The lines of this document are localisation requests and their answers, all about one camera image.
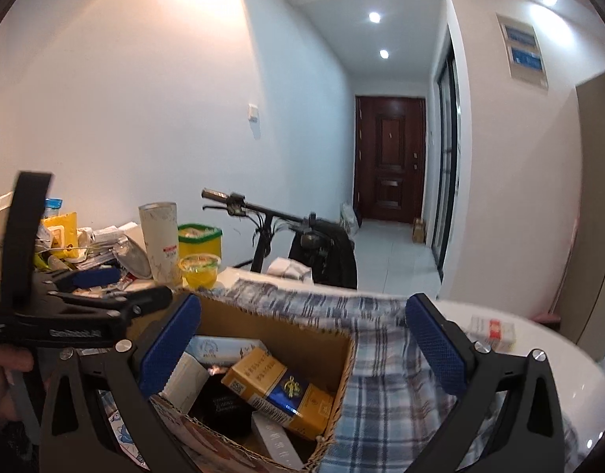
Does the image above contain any person's left hand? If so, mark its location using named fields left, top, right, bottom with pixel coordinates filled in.
left=0, top=345, right=35, bottom=425

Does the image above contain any white cloth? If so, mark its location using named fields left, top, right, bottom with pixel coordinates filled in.
left=267, top=257, right=314, bottom=285

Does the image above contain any dark brown door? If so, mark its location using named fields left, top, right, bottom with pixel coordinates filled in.
left=354, top=95, right=427, bottom=224

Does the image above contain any blue plaid shirt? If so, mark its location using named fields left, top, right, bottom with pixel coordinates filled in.
left=224, top=278, right=579, bottom=473

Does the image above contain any grey electrical panel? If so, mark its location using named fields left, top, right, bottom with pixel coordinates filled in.
left=496, top=13, right=550, bottom=91

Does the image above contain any red white cigarette pack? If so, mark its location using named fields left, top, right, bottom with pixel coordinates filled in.
left=467, top=314, right=518, bottom=351

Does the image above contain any cardboard box with pretzel print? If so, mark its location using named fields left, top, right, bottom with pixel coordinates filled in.
left=128, top=291, right=357, bottom=473

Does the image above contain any white barcode box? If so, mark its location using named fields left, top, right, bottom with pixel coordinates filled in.
left=162, top=352, right=211, bottom=415

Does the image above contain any yellow wipes pack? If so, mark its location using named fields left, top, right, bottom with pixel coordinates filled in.
left=43, top=212, right=80, bottom=260

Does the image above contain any yellow jelly cup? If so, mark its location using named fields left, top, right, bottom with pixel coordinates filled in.
left=178, top=253, right=223, bottom=291

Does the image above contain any grey box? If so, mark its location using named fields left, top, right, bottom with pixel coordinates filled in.
left=251, top=411, right=304, bottom=472

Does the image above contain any white box blue logo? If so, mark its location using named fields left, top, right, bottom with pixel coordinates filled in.
left=191, top=336, right=269, bottom=368

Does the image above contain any black bicycle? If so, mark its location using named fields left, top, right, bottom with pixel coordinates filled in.
left=201, top=188, right=358, bottom=291

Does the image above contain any gold cigarette carton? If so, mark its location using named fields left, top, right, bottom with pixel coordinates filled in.
left=221, top=347, right=336, bottom=442

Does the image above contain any beige refrigerator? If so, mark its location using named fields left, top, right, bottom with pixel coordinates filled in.
left=557, top=66, right=605, bottom=361

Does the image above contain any pile of small packets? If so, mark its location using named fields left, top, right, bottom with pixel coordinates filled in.
left=78, top=224, right=141, bottom=268

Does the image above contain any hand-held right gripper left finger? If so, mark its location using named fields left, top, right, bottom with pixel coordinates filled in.
left=39, top=292, right=203, bottom=473

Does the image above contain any white bowl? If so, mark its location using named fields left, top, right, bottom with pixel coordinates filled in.
left=113, top=236, right=151, bottom=279

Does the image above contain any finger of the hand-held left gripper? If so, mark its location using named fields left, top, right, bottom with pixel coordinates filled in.
left=51, top=266, right=124, bottom=292
left=51, top=285, right=174, bottom=319

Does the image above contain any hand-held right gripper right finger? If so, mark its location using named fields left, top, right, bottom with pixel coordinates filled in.
left=405, top=293, right=566, bottom=473

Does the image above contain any white plastic bag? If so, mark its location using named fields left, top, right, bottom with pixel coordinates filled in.
left=340, top=202, right=363, bottom=235

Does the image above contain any green lidded container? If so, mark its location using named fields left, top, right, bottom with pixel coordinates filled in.
left=177, top=223, right=223, bottom=262

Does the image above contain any black framed glass door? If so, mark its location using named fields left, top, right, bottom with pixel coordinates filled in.
left=431, top=54, right=462, bottom=273

